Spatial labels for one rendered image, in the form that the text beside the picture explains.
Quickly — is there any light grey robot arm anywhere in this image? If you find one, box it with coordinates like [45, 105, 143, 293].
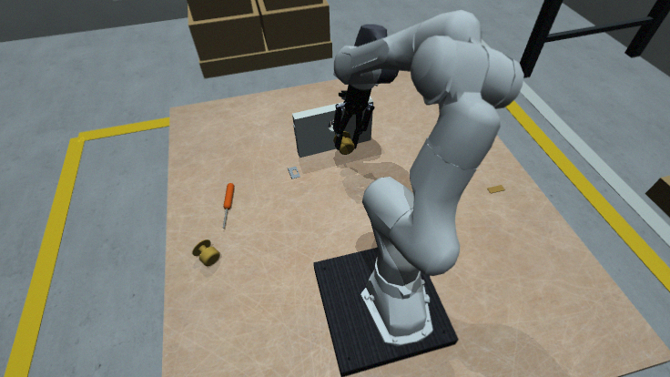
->
[333, 10, 524, 346]

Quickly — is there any brass door knob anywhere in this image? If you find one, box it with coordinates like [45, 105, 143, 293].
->
[333, 131, 354, 155]
[192, 239, 220, 266]

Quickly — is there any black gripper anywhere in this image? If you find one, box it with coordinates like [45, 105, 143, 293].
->
[333, 85, 375, 150]

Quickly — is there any orange-handled screwdriver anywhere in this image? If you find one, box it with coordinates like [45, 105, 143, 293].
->
[223, 183, 234, 227]

